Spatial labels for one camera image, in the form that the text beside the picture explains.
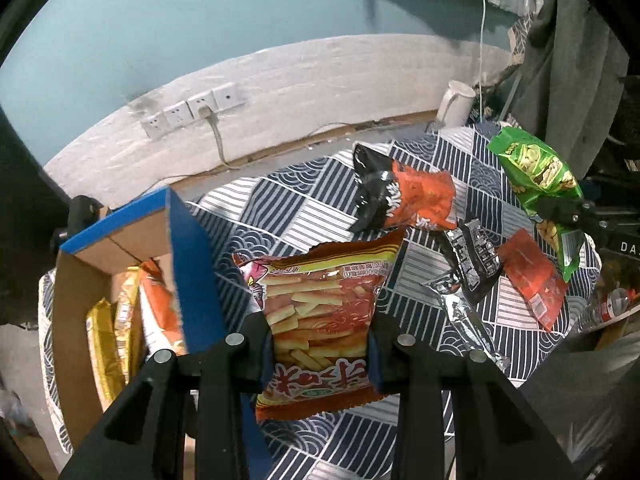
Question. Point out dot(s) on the white electric kettle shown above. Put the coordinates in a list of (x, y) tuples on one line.
[(455, 105)]

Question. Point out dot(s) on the green snack packet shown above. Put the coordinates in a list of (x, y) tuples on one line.
[(535, 170)]

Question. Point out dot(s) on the grey hanging cloth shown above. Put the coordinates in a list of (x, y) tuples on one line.
[(570, 75)]

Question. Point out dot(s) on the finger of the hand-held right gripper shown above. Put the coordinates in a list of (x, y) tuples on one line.
[(565, 212)]

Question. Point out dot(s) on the white and orange snack packet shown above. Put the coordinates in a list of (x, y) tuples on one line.
[(162, 310)]

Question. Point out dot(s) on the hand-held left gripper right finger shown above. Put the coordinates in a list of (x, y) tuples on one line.
[(378, 365)]

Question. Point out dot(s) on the red snack packet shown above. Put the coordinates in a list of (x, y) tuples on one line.
[(530, 270)]

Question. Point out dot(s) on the white wall socket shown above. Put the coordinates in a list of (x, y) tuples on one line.
[(227, 96), (200, 106), (176, 116), (154, 122)]

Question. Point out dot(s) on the yellow snack packet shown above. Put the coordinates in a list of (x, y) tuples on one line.
[(102, 350)]

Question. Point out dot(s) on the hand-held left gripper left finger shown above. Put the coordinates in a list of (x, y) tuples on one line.
[(215, 375)]

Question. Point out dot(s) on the silver foil snack packet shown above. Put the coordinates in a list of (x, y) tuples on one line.
[(462, 320)]

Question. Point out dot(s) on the orange and black snack packet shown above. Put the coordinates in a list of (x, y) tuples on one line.
[(415, 195)]

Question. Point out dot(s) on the cardboard box with blue edges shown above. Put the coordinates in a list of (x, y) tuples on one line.
[(195, 270)]

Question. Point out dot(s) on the black cloth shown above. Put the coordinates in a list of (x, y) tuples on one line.
[(25, 220)]

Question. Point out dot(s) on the navy white patterned tablecloth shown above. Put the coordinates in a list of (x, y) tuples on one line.
[(300, 200)]

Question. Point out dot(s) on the orange fries snack packet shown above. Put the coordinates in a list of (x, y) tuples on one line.
[(320, 300)]

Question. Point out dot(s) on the black stand knob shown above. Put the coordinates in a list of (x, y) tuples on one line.
[(82, 215)]

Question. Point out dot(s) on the clear plastic bottle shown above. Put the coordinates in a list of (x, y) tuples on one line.
[(612, 305)]

